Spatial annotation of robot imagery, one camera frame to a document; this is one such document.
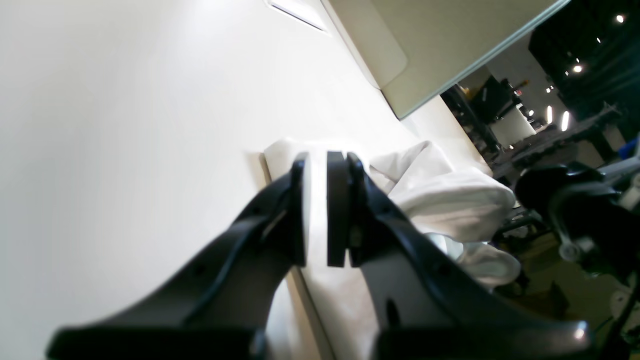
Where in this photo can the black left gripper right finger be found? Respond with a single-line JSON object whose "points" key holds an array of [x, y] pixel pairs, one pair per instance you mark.
{"points": [[426, 307]]}

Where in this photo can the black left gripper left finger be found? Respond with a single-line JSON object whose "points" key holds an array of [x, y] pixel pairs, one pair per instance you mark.
{"points": [[217, 305]]}

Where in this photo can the white T-shirt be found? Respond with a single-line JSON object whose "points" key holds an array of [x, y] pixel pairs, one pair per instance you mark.
{"points": [[461, 205]]}

